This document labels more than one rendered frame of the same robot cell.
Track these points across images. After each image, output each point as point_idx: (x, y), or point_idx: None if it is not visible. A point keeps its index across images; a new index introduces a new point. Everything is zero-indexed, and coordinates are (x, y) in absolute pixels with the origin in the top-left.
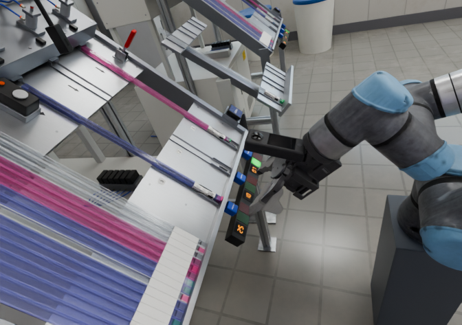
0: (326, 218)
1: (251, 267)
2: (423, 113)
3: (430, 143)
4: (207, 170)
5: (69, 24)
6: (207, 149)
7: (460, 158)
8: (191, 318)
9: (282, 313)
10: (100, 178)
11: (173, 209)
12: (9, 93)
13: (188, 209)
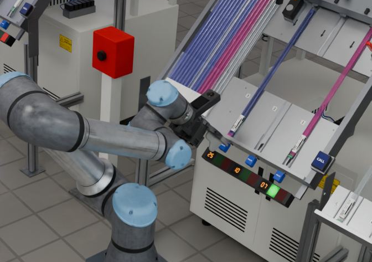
0: None
1: None
2: (150, 125)
3: (134, 117)
4: (258, 131)
5: (371, 8)
6: (279, 133)
7: (131, 194)
8: (247, 260)
9: None
10: (342, 117)
11: (227, 103)
12: (289, 3)
13: (226, 112)
